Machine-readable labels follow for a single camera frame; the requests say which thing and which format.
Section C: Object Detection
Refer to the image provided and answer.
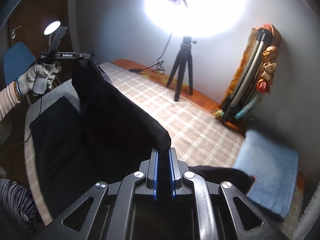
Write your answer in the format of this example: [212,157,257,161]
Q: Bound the black track pants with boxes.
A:
[30,59,254,218]

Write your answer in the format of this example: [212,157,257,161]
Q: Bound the left forearm beige sleeve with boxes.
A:
[0,81,22,120]

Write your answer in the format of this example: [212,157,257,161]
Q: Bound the left gloved hand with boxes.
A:
[15,63,62,97]

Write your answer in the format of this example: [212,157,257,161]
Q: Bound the small white desk lamp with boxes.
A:
[43,21,61,46]

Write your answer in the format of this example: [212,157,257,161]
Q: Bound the blue chair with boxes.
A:
[3,42,36,86]

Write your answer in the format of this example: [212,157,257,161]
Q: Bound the dark wooden door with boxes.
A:
[6,0,73,86]

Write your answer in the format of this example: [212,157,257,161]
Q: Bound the folded light blue towel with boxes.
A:
[233,127,298,222]

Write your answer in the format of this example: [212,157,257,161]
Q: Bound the checkered beige bed blanket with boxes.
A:
[24,62,244,225]

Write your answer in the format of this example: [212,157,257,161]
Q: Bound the striped grey trouser leg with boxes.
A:
[1,178,39,236]

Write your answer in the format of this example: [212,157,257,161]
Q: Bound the green striped white cushion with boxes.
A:
[293,184,320,239]

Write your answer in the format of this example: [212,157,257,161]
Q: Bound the orange patterned bed sheet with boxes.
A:
[112,59,246,136]

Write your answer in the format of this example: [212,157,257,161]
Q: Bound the black mini tripod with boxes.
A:
[166,36,196,102]

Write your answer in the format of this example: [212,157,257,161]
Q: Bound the folded metal stand with cloth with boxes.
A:
[213,23,282,123]

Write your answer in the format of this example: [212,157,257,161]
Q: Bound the black power cable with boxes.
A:
[128,33,173,75]

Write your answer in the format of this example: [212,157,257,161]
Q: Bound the bright ring light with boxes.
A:
[144,0,249,38]

